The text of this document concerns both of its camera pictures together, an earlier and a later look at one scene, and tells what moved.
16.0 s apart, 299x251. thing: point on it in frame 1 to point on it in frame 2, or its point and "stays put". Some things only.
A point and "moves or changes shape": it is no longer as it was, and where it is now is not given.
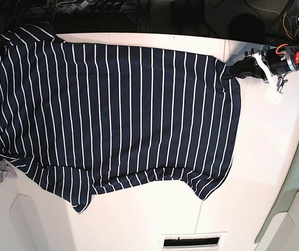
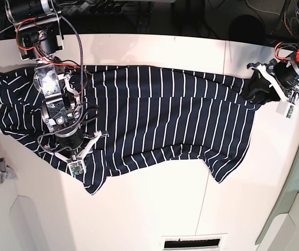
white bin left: [10, 221] stays put
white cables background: [261, 9] stays put
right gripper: [277, 61] to [287, 76]
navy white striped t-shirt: [87, 114] moves or changes shape
